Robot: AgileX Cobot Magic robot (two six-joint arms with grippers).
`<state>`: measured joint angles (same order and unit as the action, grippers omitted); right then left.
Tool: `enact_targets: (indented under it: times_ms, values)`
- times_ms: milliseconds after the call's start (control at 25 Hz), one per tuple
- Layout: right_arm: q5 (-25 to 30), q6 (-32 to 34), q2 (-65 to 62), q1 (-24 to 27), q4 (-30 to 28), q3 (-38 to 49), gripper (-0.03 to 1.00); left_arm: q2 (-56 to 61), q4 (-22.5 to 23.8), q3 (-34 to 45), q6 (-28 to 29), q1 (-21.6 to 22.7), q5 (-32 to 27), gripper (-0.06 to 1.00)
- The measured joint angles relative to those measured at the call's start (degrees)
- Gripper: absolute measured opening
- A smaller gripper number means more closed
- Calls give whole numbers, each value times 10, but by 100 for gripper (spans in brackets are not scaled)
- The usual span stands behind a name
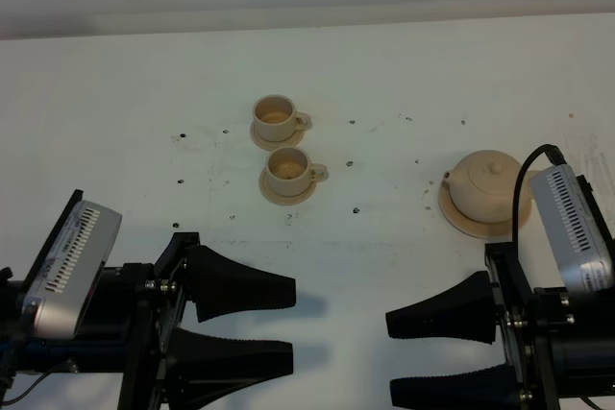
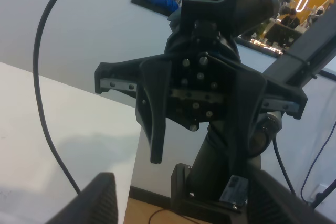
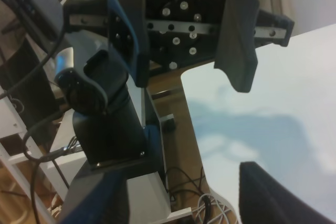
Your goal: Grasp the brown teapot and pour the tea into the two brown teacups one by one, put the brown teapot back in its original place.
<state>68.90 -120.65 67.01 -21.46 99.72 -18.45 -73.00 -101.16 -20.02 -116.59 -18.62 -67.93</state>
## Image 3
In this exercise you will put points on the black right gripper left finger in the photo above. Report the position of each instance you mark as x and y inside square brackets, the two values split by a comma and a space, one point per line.
[97, 196]

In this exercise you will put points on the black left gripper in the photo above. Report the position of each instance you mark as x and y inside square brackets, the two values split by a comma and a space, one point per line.
[184, 32]

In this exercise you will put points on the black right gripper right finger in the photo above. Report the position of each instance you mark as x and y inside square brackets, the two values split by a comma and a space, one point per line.
[264, 200]

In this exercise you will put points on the white shelf frame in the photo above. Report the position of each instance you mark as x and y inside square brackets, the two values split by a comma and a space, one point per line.
[29, 155]

